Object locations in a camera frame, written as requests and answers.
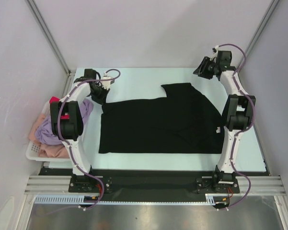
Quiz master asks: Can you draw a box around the black t shirt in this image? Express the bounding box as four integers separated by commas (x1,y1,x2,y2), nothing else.
99,83,224,154

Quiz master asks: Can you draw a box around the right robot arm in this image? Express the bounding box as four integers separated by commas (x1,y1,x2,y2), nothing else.
194,47,256,194

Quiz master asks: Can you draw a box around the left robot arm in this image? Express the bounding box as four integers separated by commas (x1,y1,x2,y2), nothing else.
50,69,115,194

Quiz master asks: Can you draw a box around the red t shirt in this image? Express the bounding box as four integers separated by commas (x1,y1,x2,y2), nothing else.
49,96,69,120

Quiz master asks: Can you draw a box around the lilac t shirt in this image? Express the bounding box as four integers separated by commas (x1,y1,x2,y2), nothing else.
35,99,93,146

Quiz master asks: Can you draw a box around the pink t shirt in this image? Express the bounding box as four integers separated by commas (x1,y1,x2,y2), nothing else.
28,113,69,159

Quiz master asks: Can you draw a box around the white laundry basket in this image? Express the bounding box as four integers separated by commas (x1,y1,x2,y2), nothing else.
25,101,69,162

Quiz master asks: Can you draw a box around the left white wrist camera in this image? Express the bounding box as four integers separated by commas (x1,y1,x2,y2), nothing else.
101,72,115,90

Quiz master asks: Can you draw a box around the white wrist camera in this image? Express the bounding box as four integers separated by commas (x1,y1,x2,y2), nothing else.
210,46,219,61
101,72,115,90

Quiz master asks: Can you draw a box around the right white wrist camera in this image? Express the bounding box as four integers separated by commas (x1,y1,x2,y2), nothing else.
210,46,219,61

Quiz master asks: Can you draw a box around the right aluminium corner post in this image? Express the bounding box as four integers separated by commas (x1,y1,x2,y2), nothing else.
241,0,281,60

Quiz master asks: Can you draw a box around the aluminium corner post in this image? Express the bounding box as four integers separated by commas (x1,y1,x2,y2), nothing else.
241,0,281,60
25,0,70,75

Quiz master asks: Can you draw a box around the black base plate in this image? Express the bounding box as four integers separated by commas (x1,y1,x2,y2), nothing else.
39,167,270,202

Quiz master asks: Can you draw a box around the aluminium front rail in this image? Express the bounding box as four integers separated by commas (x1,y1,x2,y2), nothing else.
24,175,286,196

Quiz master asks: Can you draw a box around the left aluminium corner post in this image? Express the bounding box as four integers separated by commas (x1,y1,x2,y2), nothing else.
25,0,70,75

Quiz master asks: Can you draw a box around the white slotted cable duct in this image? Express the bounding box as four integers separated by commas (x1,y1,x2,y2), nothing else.
35,195,228,206

